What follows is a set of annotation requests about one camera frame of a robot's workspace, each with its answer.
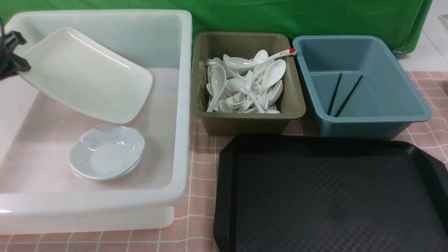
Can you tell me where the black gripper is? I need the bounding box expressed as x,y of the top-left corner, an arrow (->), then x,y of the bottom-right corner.
0,19 -> 32,80

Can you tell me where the large white square plate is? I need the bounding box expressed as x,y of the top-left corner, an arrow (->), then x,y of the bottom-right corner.
18,28 -> 153,124

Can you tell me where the small white bowl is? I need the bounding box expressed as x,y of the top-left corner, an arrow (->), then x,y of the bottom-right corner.
71,156 -> 142,181
68,124 -> 145,179

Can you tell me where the white ceramic soup spoon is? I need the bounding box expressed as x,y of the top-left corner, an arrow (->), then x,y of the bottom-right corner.
207,65 -> 226,113

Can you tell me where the black chopstick gold tip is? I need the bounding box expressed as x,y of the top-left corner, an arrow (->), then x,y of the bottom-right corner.
327,73 -> 343,116

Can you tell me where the large white plastic tub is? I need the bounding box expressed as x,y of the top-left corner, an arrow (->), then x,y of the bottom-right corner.
1,9 -> 192,235

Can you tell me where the olive green plastic bin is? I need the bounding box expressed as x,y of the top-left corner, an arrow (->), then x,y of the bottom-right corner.
190,31 -> 307,135

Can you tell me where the pile of white spoons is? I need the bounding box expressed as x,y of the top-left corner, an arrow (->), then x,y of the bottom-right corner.
199,50 -> 286,114

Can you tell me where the pink checkered tablecloth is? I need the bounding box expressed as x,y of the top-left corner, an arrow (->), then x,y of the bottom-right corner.
1,71 -> 447,252

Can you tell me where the white spoon right top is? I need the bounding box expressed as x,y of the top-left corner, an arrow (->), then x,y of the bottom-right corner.
245,59 -> 286,92

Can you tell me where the black plastic serving tray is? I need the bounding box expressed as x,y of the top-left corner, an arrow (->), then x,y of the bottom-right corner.
213,134 -> 448,252

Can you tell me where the blue plastic bin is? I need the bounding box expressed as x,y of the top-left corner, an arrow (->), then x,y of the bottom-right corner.
292,35 -> 432,139

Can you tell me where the white spoon red handle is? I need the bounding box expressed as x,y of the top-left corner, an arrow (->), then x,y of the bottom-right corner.
223,48 -> 296,70

